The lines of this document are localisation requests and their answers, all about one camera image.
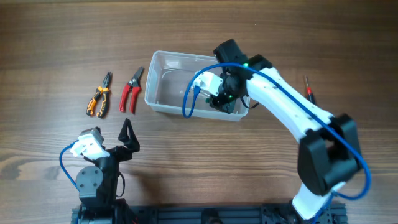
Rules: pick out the orange black long-nose pliers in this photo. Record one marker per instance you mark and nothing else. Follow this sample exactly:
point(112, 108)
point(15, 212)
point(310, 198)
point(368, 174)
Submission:
point(103, 94)

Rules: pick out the black red handled screwdriver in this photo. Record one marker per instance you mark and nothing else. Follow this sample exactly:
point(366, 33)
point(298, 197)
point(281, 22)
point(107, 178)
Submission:
point(310, 95)

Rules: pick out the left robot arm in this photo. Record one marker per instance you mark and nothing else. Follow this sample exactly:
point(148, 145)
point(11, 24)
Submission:
point(97, 184)

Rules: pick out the red handled cutters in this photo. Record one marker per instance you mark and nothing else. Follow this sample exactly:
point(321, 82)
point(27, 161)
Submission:
point(133, 87)

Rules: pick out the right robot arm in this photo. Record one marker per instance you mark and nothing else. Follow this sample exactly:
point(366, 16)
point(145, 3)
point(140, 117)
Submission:
point(329, 154)

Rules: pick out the clear plastic container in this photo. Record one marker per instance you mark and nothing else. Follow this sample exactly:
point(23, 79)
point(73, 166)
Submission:
point(168, 77)

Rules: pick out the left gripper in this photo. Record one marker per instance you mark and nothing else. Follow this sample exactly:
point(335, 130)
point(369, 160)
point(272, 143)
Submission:
point(130, 142)

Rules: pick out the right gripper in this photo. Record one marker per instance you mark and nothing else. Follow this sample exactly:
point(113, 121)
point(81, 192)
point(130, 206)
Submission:
point(227, 106)

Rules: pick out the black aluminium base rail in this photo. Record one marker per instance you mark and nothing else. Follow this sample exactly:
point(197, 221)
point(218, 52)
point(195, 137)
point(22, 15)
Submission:
point(261, 214)

